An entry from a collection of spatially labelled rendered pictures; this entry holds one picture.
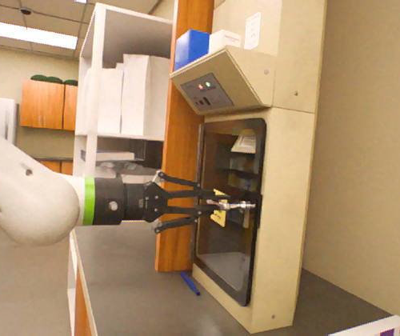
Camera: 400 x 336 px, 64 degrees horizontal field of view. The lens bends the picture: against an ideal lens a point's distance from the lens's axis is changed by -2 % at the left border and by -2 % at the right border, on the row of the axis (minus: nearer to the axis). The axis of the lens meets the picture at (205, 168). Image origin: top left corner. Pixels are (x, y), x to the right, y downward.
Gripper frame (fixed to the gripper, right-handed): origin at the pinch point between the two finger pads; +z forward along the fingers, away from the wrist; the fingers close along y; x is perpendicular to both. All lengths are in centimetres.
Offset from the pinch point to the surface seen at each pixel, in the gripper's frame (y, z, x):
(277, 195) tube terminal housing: 3.3, 8.8, -10.9
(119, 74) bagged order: 52, -2, 128
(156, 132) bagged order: 20, 22, 127
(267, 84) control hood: 25.1, 3.9, -11.2
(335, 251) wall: -17, 49, 8
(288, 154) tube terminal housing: 11.8, 10.6, -11.0
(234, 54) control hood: 29.3, -4.0, -11.2
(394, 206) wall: 0.6, 48.8, -9.7
